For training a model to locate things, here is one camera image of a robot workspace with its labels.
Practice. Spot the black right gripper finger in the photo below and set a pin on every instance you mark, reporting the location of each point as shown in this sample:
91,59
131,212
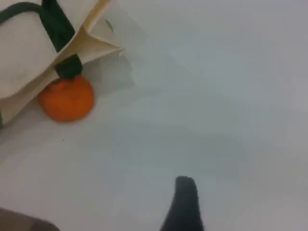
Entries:
184,207

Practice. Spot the orange with knobbed top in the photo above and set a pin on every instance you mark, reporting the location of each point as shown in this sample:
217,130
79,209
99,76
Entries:
68,101

